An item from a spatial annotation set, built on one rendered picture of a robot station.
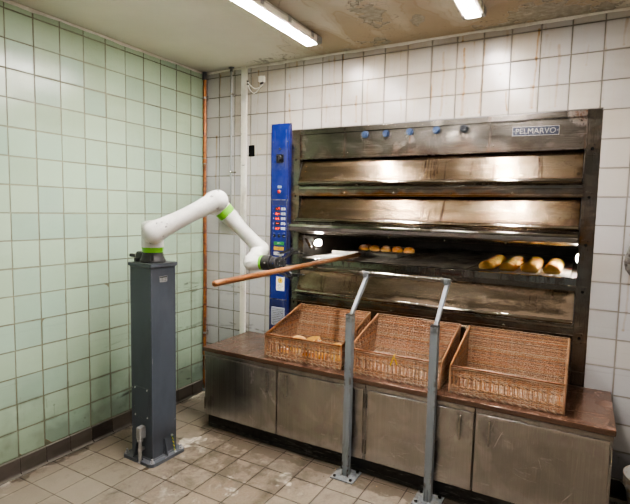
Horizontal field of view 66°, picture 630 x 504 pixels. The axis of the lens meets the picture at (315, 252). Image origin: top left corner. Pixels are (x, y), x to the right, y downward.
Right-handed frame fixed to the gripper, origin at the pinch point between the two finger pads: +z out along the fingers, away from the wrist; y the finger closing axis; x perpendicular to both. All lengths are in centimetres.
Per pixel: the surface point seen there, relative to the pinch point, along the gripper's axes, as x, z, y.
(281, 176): -52, -43, -61
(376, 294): -53, 30, 21
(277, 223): -54, -47, -27
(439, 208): -49, 71, -35
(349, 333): 5, 33, 38
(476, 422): 2, 102, 77
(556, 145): -43, 136, -69
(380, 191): -51, 32, -47
